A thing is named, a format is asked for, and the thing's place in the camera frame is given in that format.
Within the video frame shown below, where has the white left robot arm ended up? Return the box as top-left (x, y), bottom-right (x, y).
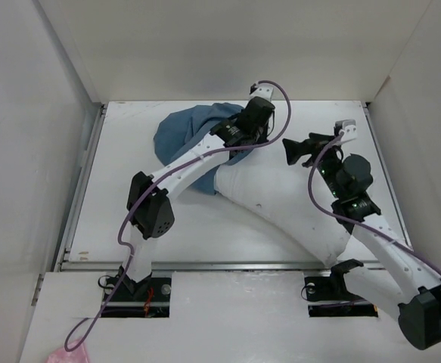
top-left (116, 94), bottom-right (275, 301)

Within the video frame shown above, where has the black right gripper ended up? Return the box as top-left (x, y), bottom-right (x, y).
top-left (281, 132), bottom-right (343, 199)

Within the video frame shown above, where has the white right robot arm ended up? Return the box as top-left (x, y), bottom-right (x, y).
top-left (282, 132), bottom-right (441, 350)

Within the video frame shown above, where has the pink plastic bag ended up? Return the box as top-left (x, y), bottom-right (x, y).
top-left (45, 343), bottom-right (90, 363)

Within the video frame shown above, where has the aluminium front rail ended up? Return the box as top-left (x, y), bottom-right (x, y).
top-left (51, 258), bottom-right (327, 272)

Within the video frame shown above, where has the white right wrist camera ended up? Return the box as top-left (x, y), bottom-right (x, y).
top-left (334, 119), bottom-right (358, 145)

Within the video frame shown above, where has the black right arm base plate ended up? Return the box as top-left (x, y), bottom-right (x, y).
top-left (301, 275), bottom-right (378, 318)

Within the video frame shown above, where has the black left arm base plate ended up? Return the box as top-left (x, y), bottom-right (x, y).
top-left (101, 277), bottom-right (172, 318)

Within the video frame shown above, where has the blue fabric pillowcase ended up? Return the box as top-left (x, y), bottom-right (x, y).
top-left (153, 103), bottom-right (252, 195)

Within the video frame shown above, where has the white pillow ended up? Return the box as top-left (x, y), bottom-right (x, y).
top-left (215, 160), bottom-right (349, 266)

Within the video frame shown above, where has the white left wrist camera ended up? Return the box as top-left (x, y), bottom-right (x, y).
top-left (249, 83), bottom-right (274, 101)

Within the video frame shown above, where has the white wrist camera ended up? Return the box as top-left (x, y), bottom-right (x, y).
top-left (334, 119), bottom-right (358, 145)
top-left (249, 83), bottom-right (274, 101)

